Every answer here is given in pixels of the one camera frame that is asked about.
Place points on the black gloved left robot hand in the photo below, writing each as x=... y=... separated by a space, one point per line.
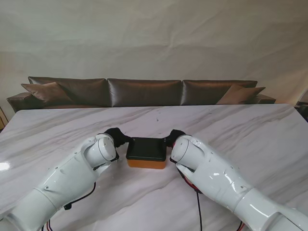
x=118 y=137

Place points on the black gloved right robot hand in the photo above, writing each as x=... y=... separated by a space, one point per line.
x=174 y=136

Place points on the black tissue box base plate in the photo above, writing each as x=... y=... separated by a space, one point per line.
x=145 y=148

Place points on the orange tissue box cover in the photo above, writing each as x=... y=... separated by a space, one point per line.
x=145 y=164

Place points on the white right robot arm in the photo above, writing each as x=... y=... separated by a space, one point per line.
x=228 y=183

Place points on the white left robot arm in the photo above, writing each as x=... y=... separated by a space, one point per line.
x=65 y=183

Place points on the brown sofa back cushion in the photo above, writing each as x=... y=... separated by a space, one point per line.
x=84 y=91
x=144 y=92
x=204 y=92

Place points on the brown throw pillow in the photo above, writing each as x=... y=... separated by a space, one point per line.
x=240 y=95
x=45 y=92

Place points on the brown leather sofa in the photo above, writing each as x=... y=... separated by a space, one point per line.
x=21 y=102

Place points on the wooden furniture piece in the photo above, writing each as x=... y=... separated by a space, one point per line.
x=2 y=118

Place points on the dark furniture piece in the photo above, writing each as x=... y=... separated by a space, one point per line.
x=302 y=109

